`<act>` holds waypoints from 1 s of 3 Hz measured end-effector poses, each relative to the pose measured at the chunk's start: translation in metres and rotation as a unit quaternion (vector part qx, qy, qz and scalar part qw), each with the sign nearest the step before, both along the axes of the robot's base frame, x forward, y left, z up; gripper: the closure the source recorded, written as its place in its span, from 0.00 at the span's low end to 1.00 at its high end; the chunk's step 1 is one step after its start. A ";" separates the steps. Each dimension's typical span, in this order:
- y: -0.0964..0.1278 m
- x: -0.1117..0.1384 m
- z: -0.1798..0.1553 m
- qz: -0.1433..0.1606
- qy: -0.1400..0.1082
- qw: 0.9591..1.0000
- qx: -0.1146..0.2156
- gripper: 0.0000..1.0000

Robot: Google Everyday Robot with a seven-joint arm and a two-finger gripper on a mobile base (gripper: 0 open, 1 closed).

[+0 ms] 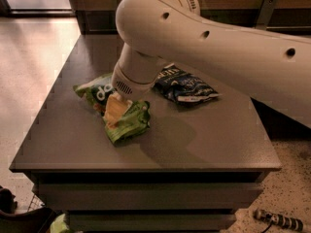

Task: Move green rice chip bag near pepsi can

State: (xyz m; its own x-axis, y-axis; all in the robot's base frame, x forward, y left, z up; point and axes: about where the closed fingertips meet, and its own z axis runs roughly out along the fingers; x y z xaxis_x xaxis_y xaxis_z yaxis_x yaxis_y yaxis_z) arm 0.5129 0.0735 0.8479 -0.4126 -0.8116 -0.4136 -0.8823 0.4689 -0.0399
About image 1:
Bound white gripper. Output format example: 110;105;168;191
104;44;159;127

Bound green rice chip bag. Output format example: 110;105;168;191
73;74;151;144

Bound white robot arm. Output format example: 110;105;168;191
112;0;311;126

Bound dark blue chip bag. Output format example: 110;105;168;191
155;64;219;106

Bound green bag on floor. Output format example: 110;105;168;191
50;214;71;233

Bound upper grey drawer front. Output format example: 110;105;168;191
34;183;262;211

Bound grey drawer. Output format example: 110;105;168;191
69;214;236;233
34;183;262;211

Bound lower grey drawer front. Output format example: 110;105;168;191
69;214;236;233

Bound dark chair at corner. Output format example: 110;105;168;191
0;186;56;233

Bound right metal wall bracket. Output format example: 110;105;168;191
255;0;278;30

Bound black white striped cable handle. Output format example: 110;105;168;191
253;209;311;233

